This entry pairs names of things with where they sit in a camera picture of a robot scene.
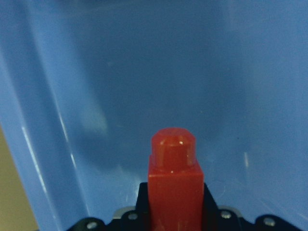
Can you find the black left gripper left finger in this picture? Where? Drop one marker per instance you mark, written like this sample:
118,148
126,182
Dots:
136,218

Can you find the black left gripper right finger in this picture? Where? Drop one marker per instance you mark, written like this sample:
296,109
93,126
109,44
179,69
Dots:
225,218

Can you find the red block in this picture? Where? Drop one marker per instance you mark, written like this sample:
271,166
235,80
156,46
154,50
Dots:
175,182

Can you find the blue plastic tray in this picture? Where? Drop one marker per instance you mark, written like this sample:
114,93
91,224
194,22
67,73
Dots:
85,84

